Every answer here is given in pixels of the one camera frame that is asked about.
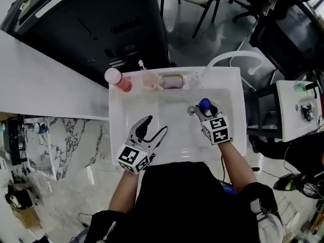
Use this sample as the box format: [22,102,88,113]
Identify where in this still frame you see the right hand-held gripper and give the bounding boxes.
[194,101,233,146]

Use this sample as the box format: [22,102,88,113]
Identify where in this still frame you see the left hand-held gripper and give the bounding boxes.
[116,115,169,175]

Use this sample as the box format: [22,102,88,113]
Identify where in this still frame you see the blue bottle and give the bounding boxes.
[198,98,213,117]

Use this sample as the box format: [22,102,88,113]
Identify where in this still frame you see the orange bottle with white cap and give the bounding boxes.
[104,67,133,93]

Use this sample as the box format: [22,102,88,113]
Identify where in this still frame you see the person's right forearm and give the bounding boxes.
[218,142,258,193]

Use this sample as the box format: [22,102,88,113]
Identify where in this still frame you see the person's left forearm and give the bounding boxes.
[108,171,140,214]

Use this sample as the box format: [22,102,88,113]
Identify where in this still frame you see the black sink stand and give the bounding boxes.
[246,83,283,139]

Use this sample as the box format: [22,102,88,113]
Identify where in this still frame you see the white sink basin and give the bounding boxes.
[108,66,248,167]

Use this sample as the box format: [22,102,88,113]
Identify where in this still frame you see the soap dish with soap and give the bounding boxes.
[159,73,184,90]

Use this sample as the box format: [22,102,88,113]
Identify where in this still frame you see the pink cup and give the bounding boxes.
[142,73,160,90]

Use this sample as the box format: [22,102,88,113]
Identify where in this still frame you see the white curved faucet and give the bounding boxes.
[193,50,265,89]

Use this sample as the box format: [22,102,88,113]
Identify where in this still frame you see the marble pattern cabinet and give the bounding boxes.
[23,116,110,181]

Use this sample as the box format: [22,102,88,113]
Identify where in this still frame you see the person's black shirt torso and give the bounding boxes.
[87,160,285,243]

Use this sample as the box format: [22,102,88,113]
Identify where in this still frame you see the small white sink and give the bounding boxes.
[275,79,324,143]

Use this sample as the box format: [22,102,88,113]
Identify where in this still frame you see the green cup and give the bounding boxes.
[293,82,308,94]

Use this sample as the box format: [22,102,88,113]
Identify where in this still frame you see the small black gadget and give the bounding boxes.
[301,104,315,122]

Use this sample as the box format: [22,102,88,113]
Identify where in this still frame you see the blue mug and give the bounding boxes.
[33,122,49,135]

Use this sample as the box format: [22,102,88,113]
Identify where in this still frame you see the black mesh office chair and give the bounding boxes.
[228,0,321,79]

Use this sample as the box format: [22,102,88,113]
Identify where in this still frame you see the large black appliance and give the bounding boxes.
[1,0,171,89]

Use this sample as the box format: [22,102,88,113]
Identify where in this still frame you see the grey white waist bag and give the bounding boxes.
[250,198,285,243]

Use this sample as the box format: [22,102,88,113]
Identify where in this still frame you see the black desk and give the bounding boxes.
[7,119,29,167]

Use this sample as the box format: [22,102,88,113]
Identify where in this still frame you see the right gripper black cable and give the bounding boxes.
[220,154,226,182]

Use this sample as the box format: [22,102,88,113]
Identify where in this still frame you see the black floor cable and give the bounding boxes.
[76,212,92,228]

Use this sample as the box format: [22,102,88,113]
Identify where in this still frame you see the black green cabled device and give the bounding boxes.
[272,172,324,200]

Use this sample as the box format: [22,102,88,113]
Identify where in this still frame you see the wire frame stool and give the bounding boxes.
[276,197,302,228]

